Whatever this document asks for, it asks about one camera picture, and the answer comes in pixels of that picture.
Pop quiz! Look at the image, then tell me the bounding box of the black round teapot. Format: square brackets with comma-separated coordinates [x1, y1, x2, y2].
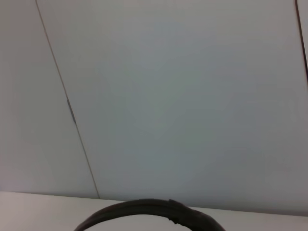
[73, 198, 227, 231]

